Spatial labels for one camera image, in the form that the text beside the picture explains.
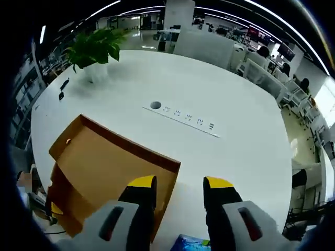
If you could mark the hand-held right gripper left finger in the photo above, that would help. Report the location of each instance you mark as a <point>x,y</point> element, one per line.
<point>123,225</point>

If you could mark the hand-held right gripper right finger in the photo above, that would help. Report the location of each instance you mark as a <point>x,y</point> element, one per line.
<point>235,225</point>

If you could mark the blue tissue pack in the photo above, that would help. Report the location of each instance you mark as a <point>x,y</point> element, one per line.
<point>191,243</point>

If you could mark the brown cardboard shoe box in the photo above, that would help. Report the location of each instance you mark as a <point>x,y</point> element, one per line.
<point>99,162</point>

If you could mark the recessed table power strip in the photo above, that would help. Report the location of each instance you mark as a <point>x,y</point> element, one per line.
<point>188,121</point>

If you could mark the small black gadget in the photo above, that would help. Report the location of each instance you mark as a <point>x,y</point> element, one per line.
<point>64,83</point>
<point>61,95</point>

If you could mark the potted green plant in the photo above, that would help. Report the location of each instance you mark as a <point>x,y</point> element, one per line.
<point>91,49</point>

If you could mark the white desk partition panel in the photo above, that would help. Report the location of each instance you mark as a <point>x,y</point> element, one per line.
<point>204,47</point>

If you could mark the white ceiling light strip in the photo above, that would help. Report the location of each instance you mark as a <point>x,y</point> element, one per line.
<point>308,36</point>

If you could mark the red wall screen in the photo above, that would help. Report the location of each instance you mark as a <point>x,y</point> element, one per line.
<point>257,35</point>

